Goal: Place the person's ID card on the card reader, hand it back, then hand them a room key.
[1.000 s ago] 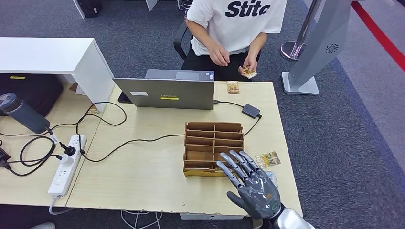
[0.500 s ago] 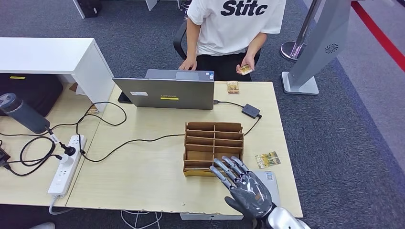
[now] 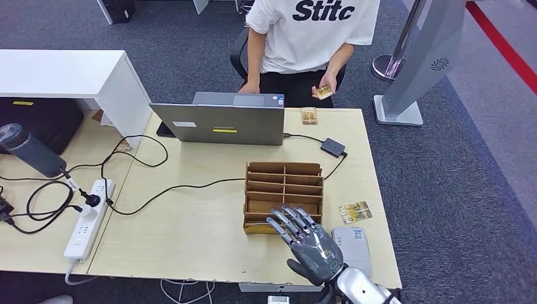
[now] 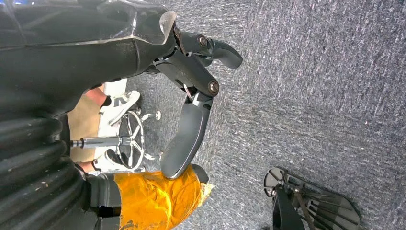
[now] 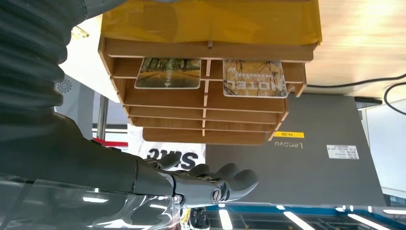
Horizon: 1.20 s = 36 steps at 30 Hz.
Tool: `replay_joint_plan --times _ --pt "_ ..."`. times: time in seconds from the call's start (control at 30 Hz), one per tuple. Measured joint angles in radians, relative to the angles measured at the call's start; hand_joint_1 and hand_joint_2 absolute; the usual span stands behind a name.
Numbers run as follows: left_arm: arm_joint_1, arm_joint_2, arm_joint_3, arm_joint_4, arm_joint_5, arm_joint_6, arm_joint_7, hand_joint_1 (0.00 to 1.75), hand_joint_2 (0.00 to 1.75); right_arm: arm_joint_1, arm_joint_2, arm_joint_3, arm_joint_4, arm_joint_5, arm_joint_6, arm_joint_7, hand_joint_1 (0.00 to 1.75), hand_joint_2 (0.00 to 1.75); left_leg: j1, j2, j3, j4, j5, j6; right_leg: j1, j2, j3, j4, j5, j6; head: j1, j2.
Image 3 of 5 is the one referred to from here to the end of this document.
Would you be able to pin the person's left hand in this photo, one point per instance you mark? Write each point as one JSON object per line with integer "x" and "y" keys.
{"x": 329, "y": 79}

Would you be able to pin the person's right hand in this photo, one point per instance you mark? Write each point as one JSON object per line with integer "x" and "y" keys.
{"x": 250, "y": 88}

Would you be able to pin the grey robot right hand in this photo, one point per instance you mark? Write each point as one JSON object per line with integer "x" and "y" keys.
{"x": 314, "y": 251}

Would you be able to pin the yellow patterned card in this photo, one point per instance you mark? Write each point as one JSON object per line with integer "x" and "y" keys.
{"x": 355, "y": 212}
{"x": 324, "y": 92}
{"x": 309, "y": 116}

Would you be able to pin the person's right forearm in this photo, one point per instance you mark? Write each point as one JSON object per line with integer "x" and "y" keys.
{"x": 256, "y": 58}

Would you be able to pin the person's left forearm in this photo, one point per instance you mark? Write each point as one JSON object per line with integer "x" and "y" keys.
{"x": 340, "y": 58}

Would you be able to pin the grey card reader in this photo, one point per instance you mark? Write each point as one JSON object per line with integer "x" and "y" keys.
{"x": 356, "y": 249}

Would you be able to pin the person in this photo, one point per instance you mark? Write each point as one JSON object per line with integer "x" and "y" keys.
{"x": 310, "y": 38}

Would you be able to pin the wooden card organizer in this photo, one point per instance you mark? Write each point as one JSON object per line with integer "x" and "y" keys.
{"x": 264, "y": 193}

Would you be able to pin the grey laptop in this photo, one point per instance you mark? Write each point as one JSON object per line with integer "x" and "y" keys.
{"x": 224, "y": 124}

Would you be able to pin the black adapter box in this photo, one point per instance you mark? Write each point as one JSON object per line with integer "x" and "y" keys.
{"x": 333, "y": 147}

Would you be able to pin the black phone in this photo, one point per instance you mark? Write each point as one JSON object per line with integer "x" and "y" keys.
{"x": 164, "y": 131}

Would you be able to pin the white panel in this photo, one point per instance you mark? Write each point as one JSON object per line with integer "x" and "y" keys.
{"x": 200, "y": 5}

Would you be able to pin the grey kiosk stand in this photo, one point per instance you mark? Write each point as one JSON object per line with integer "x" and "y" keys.
{"x": 428, "y": 50}

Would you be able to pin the brown cardboard piece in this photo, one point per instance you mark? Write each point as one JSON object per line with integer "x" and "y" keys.
{"x": 123, "y": 147}

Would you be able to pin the black cabinet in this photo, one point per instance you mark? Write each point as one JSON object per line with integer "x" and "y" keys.
{"x": 119, "y": 10}

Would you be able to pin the black plug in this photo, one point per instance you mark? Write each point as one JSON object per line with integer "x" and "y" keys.
{"x": 91, "y": 199}

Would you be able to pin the white plug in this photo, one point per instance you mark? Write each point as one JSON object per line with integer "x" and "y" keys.
{"x": 87, "y": 210}

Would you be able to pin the black bag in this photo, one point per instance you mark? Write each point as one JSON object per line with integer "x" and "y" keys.
{"x": 42, "y": 121}

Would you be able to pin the white power strip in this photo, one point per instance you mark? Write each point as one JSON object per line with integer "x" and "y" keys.
{"x": 85, "y": 228}

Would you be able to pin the dark grey bottle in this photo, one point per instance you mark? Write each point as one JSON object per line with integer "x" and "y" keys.
{"x": 35, "y": 155}

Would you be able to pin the white rounded object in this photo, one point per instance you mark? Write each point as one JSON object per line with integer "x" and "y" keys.
{"x": 56, "y": 300}

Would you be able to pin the black charger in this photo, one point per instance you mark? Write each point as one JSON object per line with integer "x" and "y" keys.
{"x": 5, "y": 205}

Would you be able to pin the chrome stanchion post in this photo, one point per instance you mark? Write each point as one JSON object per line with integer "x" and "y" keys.
{"x": 388, "y": 67}

